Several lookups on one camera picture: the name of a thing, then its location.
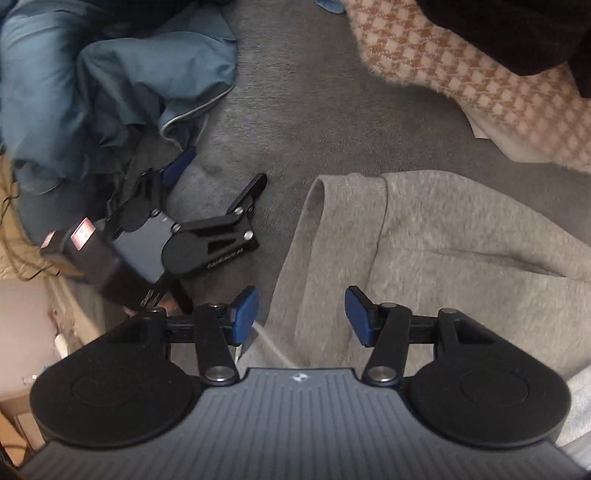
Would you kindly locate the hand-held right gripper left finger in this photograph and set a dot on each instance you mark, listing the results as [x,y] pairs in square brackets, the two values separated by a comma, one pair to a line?
[244,316]

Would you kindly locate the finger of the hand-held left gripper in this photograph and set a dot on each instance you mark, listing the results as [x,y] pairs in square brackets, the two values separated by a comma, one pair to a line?
[249,189]
[178,164]

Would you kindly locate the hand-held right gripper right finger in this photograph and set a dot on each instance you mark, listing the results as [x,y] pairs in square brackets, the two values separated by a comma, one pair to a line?
[359,318]

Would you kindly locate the grey hoodie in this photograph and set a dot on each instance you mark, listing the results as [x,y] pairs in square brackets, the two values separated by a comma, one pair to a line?
[438,249]

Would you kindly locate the grey bed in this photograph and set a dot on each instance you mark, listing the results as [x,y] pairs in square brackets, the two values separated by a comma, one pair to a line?
[286,115]

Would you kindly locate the blue duvet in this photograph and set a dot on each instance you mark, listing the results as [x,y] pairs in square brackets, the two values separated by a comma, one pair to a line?
[92,78]

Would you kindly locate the cream garment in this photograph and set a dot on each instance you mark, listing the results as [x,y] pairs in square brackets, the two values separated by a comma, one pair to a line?
[489,134]

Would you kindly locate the pink houndstooth sweater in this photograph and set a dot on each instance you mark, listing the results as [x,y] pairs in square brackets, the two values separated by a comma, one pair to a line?
[461,74]

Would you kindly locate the black garment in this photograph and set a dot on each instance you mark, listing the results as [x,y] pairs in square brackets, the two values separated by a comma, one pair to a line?
[508,32]

